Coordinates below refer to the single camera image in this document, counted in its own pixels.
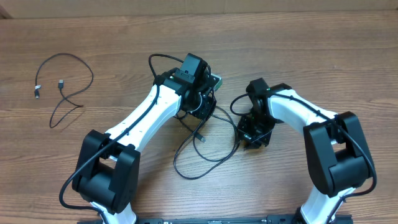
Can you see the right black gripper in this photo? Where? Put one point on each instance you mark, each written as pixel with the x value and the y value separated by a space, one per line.
pixel 254 134

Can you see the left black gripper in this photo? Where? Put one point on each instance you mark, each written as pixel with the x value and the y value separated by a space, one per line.
pixel 204 109

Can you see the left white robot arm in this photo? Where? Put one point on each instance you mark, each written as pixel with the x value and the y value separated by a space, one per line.
pixel 107 170

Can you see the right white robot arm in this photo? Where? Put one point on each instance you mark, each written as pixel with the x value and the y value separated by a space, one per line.
pixel 338 158

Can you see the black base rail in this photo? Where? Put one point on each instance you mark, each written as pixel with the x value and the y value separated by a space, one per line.
pixel 217 220

